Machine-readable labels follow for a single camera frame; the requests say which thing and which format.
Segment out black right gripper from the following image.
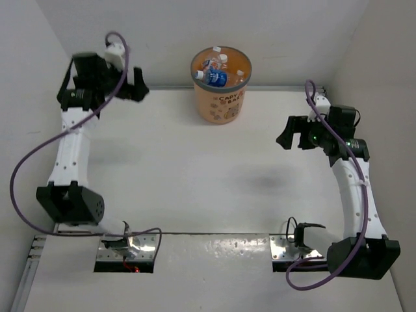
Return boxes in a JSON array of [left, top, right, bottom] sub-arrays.
[[276, 114, 333, 150]]

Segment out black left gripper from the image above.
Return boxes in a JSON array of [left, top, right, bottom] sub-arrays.
[[94, 58, 148, 103]]

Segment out clear bottle green label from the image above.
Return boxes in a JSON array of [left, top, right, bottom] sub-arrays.
[[231, 70, 244, 86]]

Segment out small bottle blue label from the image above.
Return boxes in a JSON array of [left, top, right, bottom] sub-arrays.
[[194, 68, 228, 88]]

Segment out clear bottle orange white label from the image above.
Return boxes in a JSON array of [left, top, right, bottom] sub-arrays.
[[201, 46, 222, 72]]

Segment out clear square bottle white cap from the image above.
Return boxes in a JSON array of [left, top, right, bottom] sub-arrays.
[[219, 53, 232, 73]]

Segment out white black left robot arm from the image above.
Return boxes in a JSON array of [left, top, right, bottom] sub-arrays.
[[36, 52, 149, 251]]

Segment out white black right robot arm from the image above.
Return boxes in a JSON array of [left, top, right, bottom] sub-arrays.
[[276, 106, 400, 280]]

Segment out orange capybara waste bin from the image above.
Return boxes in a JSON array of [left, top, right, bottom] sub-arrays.
[[190, 46, 252, 124]]

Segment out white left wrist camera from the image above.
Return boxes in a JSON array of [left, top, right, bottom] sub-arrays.
[[104, 43, 129, 71]]

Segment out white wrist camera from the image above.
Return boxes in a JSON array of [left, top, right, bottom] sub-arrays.
[[104, 43, 129, 71], [307, 93, 331, 122]]

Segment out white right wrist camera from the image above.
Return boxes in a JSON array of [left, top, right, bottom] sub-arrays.
[[307, 93, 331, 122]]

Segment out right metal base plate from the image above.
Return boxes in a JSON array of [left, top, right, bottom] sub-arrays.
[[269, 234, 323, 262]]

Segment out metal base plate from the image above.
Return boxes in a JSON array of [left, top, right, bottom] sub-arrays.
[[96, 233, 157, 262], [269, 234, 323, 262]]

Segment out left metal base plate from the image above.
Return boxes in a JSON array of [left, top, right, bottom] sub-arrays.
[[96, 233, 157, 262]]

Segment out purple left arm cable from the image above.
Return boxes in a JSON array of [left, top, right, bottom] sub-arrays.
[[9, 31, 163, 257]]

